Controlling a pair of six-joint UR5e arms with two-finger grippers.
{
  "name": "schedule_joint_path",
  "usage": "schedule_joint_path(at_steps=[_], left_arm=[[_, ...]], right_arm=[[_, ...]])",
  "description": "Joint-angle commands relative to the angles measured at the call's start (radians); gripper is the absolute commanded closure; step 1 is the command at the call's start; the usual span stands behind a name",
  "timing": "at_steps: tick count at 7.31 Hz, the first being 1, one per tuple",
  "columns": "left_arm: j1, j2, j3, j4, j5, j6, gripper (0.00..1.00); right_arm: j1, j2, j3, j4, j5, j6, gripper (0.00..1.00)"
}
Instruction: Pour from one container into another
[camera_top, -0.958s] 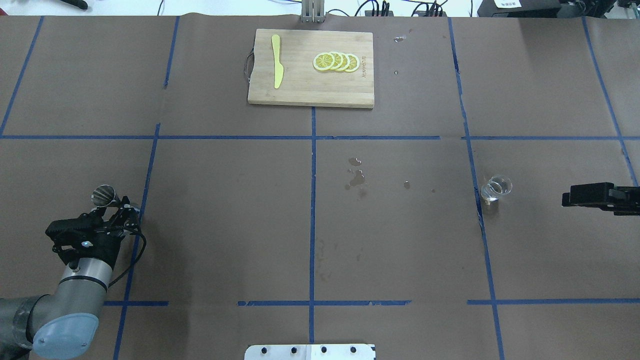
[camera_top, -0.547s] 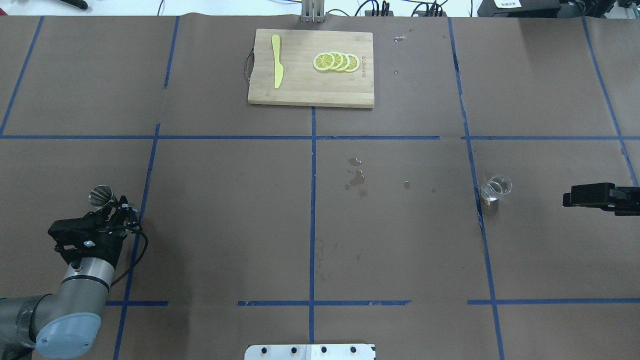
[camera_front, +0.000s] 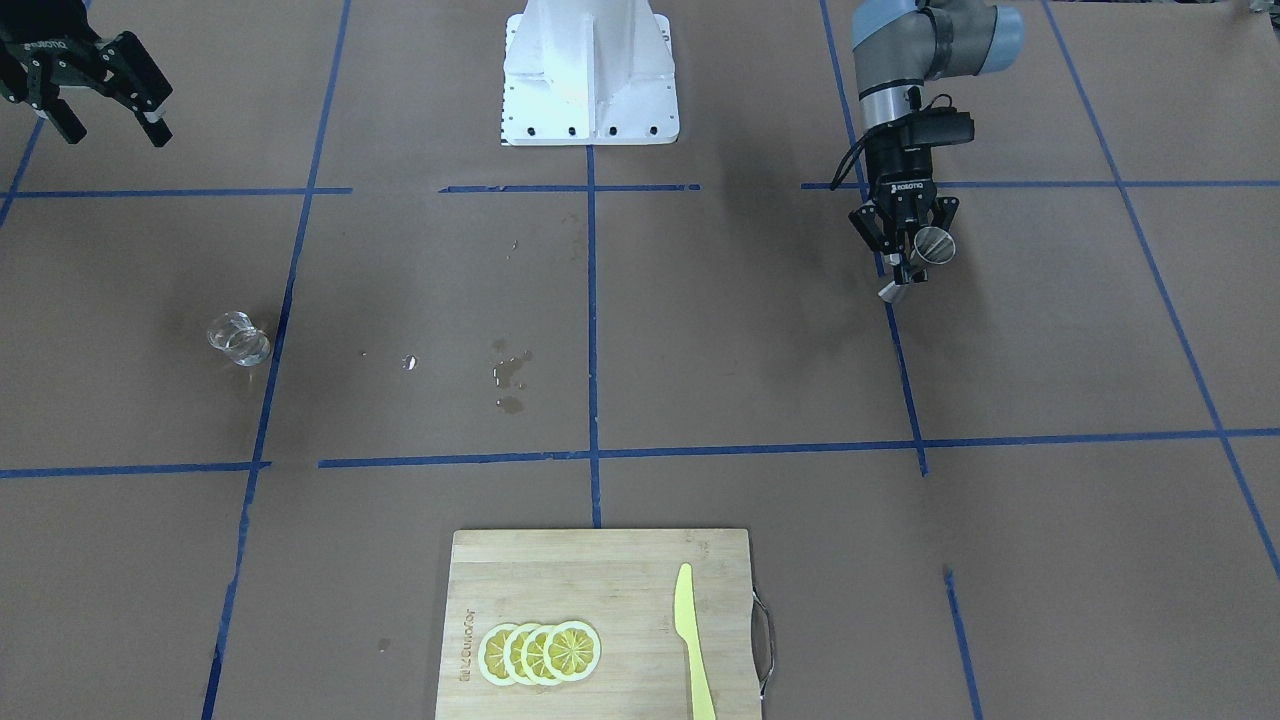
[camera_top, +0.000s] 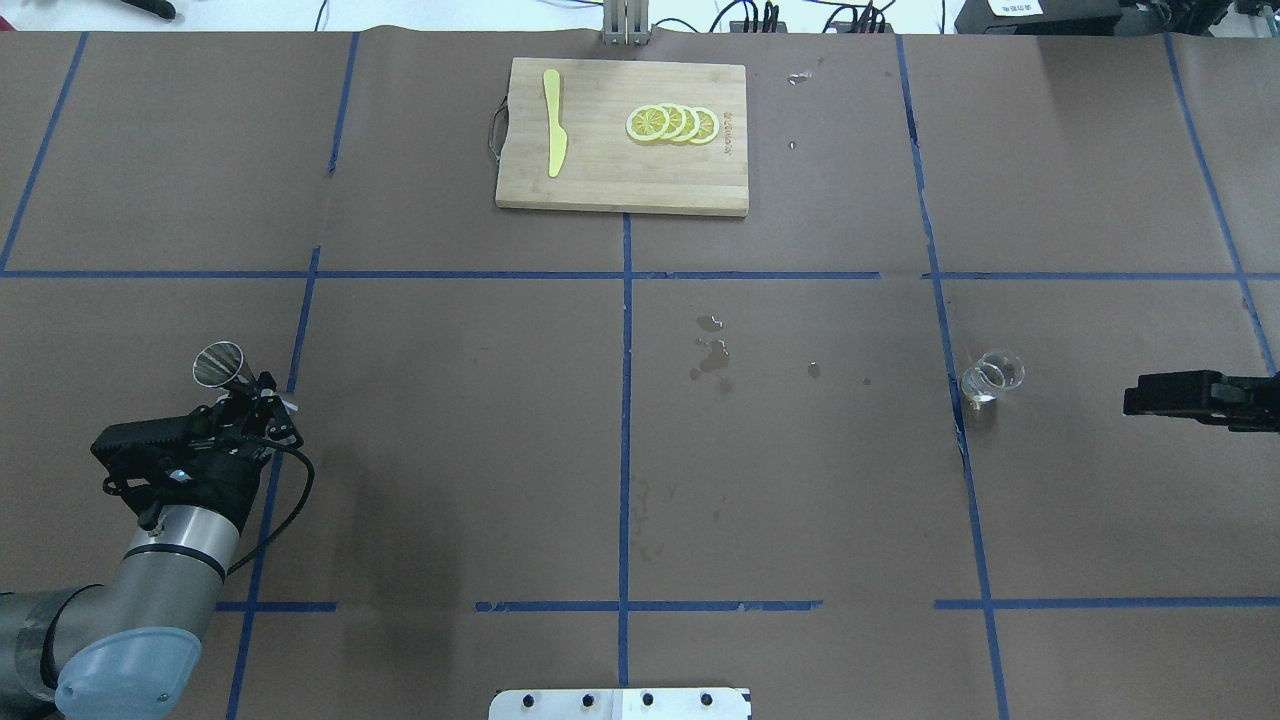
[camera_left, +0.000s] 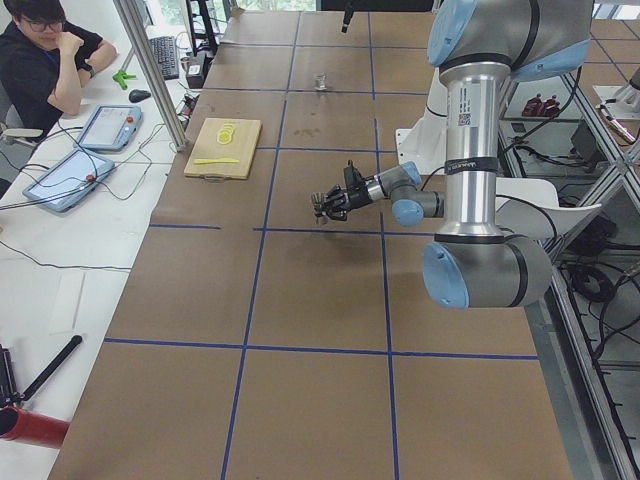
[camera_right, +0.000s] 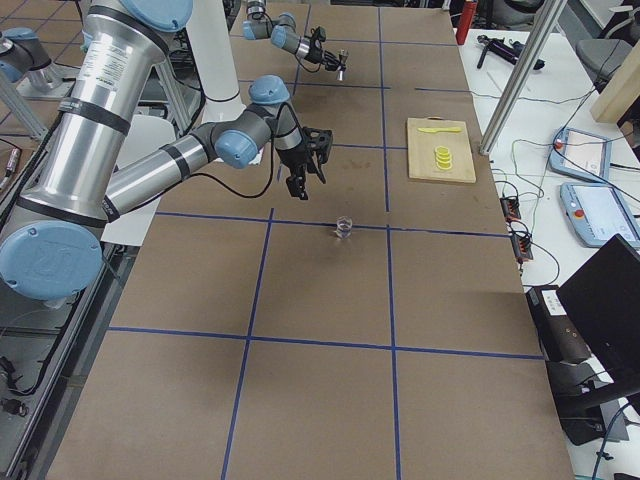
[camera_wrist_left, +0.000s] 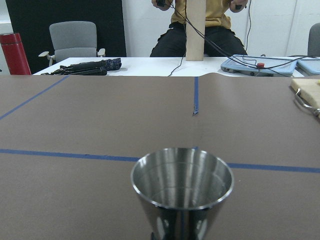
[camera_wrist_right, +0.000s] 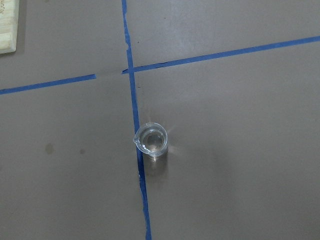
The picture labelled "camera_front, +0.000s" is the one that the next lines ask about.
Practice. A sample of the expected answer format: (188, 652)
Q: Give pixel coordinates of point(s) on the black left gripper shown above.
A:
(905, 170)

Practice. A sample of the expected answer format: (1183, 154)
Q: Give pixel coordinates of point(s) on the brown paper table cover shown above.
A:
(1043, 486)

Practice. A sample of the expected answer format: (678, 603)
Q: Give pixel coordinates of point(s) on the steel double jigger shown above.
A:
(930, 246)

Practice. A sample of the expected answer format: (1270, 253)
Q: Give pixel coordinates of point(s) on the clear glass cup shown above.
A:
(235, 336)

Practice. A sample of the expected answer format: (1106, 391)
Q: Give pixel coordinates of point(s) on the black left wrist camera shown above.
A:
(928, 128)

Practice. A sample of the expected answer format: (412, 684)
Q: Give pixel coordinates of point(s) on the yellow plastic knife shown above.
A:
(687, 629)

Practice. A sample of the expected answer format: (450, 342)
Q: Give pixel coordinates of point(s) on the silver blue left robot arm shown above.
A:
(898, 47)

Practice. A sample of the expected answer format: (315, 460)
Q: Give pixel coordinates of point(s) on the bamboo cutting board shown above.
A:
(622, 583)

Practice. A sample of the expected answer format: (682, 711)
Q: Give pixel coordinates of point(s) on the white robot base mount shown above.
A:
(579, 73)

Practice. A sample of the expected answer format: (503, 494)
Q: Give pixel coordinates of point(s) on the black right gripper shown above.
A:
(40, 62)

